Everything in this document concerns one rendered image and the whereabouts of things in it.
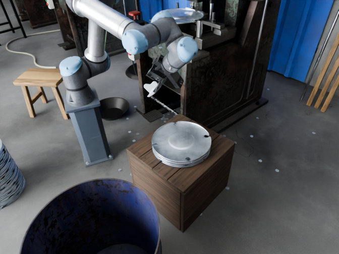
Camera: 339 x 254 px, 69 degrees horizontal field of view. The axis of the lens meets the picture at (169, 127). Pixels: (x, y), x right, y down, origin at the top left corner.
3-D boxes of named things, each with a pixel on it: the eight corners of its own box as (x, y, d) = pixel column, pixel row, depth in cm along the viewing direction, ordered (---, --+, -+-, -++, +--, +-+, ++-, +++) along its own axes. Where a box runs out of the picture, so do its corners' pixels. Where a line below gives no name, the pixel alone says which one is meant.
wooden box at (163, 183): (182, 233, 124) (183, 192, 102) (133, 190, 145) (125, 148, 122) (227, 185, 146) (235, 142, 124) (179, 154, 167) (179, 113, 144)
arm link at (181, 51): (191, 30, 85) (204, 51, 86) (176, 45, 95) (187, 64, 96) (175, 38, 82) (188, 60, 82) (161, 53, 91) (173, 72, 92)
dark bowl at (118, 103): (104, 130, 188) (102, 123, 184) (87, 113, 206) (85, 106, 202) (137, 115, 202) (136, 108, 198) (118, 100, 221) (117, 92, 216)
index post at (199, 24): (199, 38, 139) (200, 19, 133) (195, 36, 141) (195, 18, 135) (202, 36, 141) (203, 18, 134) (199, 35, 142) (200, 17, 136)
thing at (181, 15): (213, 16, 145) (213, 14, 144) (175, 27, 131) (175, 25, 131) (181, 7, 162) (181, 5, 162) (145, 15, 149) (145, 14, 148)
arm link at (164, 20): (149, 13, 80) (167, 42, 81) (172, 5, 86) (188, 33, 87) (139, 26, 87) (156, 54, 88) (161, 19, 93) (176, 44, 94)
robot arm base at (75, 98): (68, 109, 133) (62, 93, 126) (66, 95, 144) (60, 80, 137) (96, 102, 137) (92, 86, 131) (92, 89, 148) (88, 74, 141)
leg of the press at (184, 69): (188, 153, 168) (193, 11, 110) (177, 144, 175) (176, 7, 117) (268, 103, 211) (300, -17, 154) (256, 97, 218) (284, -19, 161)
